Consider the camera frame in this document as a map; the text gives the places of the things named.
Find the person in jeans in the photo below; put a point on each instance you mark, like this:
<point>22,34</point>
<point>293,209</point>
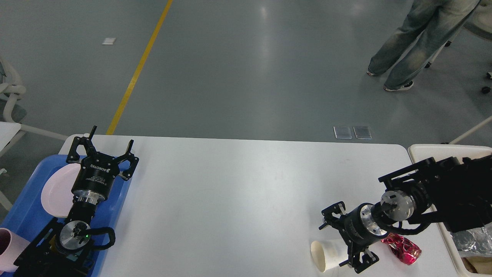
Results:
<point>427,26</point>

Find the brown paper bag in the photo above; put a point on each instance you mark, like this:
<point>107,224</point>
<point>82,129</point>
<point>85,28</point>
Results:
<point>478,264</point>

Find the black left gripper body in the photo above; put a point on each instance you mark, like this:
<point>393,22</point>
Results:
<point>95,179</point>

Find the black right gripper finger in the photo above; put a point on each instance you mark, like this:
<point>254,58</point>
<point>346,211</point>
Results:
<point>359,257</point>
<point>334,216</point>

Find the white waste bin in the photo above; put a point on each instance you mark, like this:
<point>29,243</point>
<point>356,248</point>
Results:
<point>419,152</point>

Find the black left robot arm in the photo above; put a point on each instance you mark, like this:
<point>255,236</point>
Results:
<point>73,245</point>

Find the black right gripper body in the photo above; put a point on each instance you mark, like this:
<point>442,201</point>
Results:
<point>360,230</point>

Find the aluminium foil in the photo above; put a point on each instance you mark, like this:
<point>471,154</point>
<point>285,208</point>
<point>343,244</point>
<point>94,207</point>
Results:
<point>476,242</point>

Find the pink plate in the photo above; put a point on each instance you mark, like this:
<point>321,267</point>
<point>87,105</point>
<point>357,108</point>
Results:
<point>57,197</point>

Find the red crushed can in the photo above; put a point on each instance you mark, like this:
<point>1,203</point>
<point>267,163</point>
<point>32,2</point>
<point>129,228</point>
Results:
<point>403,249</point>

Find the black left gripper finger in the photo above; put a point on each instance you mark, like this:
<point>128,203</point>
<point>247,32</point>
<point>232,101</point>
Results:
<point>73,157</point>
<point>131,158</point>

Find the white office chair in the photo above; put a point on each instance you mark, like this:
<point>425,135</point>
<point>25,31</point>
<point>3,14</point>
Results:
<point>12,87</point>

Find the white paper cup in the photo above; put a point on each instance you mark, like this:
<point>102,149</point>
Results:
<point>327,255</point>

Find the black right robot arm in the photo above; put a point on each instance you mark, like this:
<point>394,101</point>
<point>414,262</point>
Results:
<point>455,193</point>

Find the white side table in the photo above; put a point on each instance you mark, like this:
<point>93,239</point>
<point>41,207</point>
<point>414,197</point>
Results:
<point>8,132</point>

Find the pink ribbed cup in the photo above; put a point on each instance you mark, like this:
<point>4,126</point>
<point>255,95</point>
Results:
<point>11,247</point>

